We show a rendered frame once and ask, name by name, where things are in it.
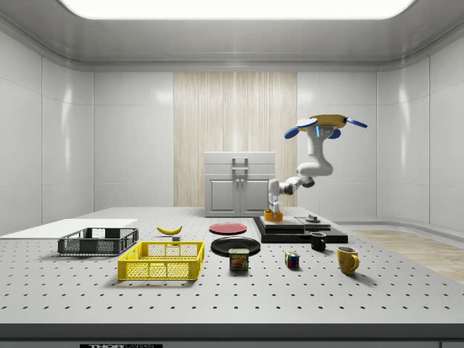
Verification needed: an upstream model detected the red plate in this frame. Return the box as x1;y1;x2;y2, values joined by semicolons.
208;222;248;235

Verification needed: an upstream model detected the white cabinet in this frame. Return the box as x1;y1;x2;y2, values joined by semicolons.
203;150;277;218

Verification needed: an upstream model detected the black mug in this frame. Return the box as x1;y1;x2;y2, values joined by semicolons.
309;231;328;252

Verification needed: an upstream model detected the puzzle cube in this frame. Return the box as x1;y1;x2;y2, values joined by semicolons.
283;250;301;270

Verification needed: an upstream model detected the black stove with white panels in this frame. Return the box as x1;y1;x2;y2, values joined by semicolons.
252;213;349;244

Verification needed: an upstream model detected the black plate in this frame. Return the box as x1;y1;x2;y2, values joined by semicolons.
210;236;262;257

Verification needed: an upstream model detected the flat-sided can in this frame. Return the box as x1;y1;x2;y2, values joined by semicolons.
228;247;250;272

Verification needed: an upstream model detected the yellow mug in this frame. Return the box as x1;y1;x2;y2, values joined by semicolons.
336;245;361;275

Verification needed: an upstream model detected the yellow basket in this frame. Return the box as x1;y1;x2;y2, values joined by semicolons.
116;241;206;281

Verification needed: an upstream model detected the dark grey basket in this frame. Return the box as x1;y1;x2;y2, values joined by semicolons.
57;226;140;256

